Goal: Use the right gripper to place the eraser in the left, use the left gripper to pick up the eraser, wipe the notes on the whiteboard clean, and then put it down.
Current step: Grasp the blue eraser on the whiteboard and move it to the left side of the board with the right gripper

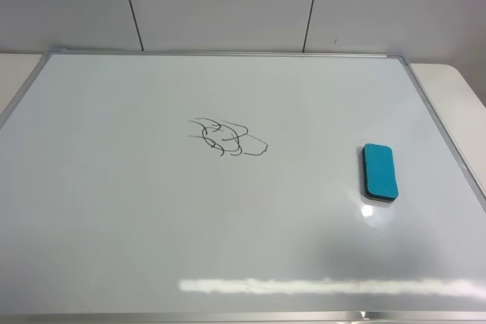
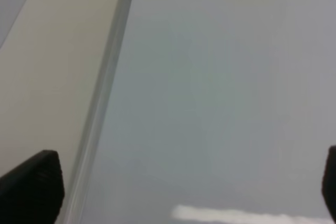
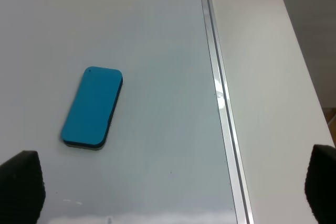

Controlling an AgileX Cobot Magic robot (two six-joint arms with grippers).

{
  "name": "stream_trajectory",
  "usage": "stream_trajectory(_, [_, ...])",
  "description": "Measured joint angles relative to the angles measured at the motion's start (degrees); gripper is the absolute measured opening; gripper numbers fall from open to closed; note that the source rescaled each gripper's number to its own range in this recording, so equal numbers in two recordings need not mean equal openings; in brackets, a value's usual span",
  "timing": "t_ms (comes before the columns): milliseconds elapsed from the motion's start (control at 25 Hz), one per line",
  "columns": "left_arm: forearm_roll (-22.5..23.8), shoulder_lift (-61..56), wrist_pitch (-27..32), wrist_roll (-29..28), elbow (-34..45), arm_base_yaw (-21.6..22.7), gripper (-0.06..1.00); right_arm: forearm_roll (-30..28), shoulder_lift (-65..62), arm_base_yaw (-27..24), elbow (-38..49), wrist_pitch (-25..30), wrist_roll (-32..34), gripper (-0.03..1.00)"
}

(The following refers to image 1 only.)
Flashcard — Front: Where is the blue whiteboard eraser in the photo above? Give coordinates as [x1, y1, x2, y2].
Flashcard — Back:
[361, 143, 399, 203]

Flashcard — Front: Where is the black marker scribble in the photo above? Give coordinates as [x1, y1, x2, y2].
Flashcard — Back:
[188, 118, 269, 157]

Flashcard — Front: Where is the white whiteboard with aluminium frame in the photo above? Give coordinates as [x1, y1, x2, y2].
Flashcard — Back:
[1, 51, 485, 323]

